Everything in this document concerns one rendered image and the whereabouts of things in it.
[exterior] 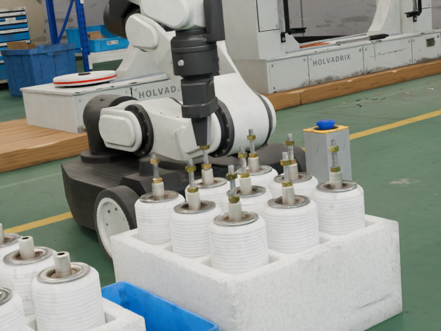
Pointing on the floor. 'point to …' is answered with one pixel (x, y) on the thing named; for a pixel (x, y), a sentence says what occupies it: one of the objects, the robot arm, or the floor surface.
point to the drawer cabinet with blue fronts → (12, 34)
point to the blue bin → (155, 309)
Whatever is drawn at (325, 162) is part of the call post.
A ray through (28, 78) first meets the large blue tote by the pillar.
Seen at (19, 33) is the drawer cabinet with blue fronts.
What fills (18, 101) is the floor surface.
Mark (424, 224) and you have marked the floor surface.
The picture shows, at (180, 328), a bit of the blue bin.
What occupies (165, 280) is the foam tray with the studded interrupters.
